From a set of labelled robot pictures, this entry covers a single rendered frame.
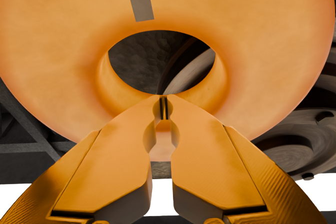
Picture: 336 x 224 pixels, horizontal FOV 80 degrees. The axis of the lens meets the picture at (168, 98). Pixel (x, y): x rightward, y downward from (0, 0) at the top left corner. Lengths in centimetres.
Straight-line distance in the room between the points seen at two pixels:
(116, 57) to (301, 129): 41
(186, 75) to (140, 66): 20
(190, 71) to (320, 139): 26
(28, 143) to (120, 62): 591
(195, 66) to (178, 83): 5
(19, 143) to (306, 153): 635
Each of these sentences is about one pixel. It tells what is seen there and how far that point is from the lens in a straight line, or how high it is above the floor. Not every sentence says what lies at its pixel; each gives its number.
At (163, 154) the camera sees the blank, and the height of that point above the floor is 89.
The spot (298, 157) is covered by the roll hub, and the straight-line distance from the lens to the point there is 45.
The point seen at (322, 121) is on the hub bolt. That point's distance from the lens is 37.
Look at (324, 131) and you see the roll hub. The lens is 44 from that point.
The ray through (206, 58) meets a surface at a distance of 33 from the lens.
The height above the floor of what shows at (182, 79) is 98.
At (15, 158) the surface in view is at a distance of 1006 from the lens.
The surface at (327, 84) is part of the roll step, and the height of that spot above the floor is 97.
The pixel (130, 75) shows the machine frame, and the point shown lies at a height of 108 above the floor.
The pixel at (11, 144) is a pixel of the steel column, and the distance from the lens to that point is 666.
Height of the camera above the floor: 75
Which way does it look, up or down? 45 degrees up
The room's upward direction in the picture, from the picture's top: 176 degrees clockwise
